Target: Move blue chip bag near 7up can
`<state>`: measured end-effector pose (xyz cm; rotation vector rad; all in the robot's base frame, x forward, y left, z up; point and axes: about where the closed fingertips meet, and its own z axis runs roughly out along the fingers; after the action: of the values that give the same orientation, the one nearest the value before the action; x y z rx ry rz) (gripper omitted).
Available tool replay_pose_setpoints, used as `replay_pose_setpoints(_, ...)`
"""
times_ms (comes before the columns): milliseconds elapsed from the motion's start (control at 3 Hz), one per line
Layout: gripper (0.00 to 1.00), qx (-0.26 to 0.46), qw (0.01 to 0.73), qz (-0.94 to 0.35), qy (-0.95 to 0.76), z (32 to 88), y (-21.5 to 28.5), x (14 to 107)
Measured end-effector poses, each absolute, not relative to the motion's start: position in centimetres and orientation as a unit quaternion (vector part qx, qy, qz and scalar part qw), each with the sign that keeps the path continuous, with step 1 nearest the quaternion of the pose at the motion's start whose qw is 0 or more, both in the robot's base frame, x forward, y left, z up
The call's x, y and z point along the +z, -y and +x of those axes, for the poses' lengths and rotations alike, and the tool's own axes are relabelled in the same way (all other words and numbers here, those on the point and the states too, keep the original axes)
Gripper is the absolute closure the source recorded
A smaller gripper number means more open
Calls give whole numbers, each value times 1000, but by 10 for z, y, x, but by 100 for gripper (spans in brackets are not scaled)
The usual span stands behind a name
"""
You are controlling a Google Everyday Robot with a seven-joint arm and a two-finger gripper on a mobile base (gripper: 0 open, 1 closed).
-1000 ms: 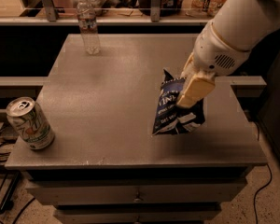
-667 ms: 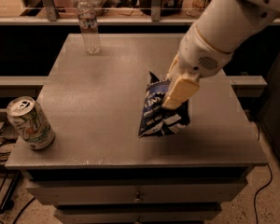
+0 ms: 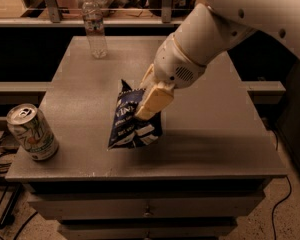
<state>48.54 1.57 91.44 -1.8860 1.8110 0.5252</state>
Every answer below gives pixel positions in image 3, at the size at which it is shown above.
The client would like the black cables left floor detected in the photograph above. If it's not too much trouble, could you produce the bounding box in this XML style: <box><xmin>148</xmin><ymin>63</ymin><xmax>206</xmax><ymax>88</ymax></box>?
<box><xmin>0</xmin><ymin>133</ymin><xmax>39</xmax><ymax>240</ymax></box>

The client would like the metal shelf rail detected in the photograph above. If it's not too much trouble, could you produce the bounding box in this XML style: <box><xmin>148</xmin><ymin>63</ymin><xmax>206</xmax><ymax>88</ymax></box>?
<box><xmin>0</xmin><ymin>0</ymin><xmax>197</xmax><ymax>31</ymax></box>

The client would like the black cable right floor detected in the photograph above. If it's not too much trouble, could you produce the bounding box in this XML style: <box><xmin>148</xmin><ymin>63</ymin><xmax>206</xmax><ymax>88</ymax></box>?
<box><xmin>270</xmin><ymin>175</ymin><xmax>293</xmax><ymax>240</ymax></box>

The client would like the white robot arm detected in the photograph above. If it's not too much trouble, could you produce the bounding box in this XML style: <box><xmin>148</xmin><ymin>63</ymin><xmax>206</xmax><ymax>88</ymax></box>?
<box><xmin>136</xmin><ymin>0</ymin><xmax>300</xmax><ymax>120</ymax></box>

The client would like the blue potato chip bag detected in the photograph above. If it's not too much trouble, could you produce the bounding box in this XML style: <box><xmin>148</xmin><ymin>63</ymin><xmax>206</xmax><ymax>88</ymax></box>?
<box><xmin>108</xmin><ymin>80</ymin><xmax>163</xmax><ymax>149</ymax></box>

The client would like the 7up soda can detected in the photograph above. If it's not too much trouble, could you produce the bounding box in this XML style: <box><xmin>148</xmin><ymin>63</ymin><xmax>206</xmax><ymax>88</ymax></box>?
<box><xmin>7</xmin><ymin>103</ymin><xmax>58</xmax><ymax>161</ymax></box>

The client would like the grey drawer cabinet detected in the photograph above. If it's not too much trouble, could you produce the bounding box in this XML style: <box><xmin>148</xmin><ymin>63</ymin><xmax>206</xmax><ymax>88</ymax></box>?
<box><xmin>7</xmin><ymin>37</ymin><xmax>286</xmax><ymax>225</ymax></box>

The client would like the clear plastic water bottle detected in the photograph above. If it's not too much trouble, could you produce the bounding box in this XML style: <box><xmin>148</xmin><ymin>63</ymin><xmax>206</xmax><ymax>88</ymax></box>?
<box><xmin>82</xmin><ymin>0</ymin><xmax>108</xmax><ymax>59</ymax></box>

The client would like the black stand leg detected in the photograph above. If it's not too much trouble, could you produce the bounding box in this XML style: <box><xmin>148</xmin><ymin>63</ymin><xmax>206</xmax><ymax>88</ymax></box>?
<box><xmin>0</xmin><ymin>184</ymin><xmax>22</xmax><ymax>230</ymax></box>

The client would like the lower cabinet drawer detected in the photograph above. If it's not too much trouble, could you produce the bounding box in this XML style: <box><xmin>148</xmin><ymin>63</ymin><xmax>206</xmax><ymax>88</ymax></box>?
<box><xmin>58</xmin><ymin>219</ymin><xmax>237</xmax><ymax>240</ymax></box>

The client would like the cabinet drawer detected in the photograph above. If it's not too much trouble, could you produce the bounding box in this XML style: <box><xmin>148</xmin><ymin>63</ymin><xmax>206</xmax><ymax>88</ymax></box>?
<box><xmin>28</xmin><ymin>191</ymin><xmax>265</xmax><ymax>221</ymax></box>
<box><xmin>58</xmin><ymin>219</ymin><xmax>237</xmax><ymax>240</ymax></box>

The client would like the upper cabinet drawer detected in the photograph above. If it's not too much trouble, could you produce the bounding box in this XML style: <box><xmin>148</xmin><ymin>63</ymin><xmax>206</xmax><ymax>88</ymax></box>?
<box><xmin>28</xmin><ymin>191</ymin><xmax>265</xmax><ymax>221</ymax></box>

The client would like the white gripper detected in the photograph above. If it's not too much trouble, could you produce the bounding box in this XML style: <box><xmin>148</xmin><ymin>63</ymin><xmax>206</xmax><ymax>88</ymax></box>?
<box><xmin>135</xmin><ymin>34</ymin><xmax>206</xmax><ymax>121</ymax></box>

